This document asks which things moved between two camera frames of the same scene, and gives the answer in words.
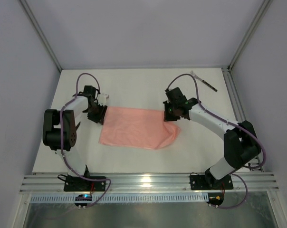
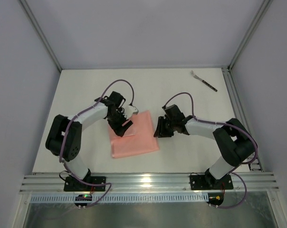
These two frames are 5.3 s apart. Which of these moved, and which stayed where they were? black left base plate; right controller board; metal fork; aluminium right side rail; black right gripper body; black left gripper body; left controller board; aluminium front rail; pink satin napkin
Moved: black right gripper body; black left gripper body; pink satin napkin
Stayed: aluminium front rail; aluminium right side rail; right controller board; left controller board; black left base plate; metal fork
